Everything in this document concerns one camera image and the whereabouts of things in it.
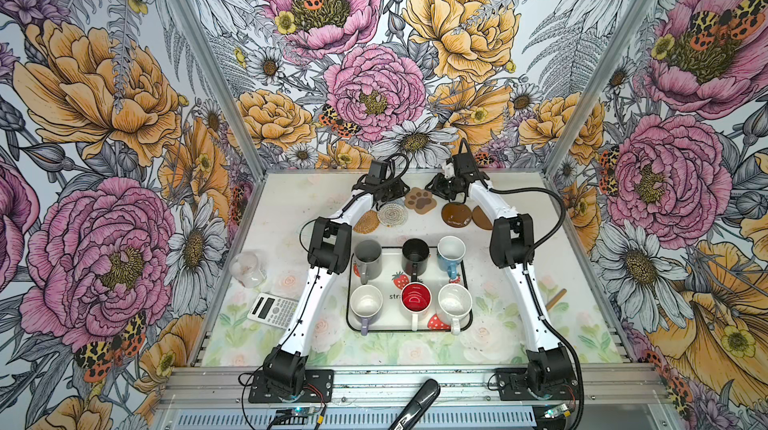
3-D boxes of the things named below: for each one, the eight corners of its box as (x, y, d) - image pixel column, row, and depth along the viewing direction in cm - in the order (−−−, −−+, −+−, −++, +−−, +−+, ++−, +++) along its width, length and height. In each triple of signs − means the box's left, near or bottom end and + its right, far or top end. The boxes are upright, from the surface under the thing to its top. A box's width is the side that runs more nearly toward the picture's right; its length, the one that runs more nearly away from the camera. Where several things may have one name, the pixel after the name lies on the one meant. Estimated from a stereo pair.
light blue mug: (436, 283, 93) (440, 267, 85) (433, 253, 100) (437, 235, 92) (463, 283, 93) (469, 267, 85) (458, 253, 100) (464, 235, 92)
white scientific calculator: (246, 319, 87) (243, 317, 85) (259, 293, 92) (257, 290, 90) (288, 329, 85) (286, 327, 84) (300, 302, 90) (298, 299, 89)
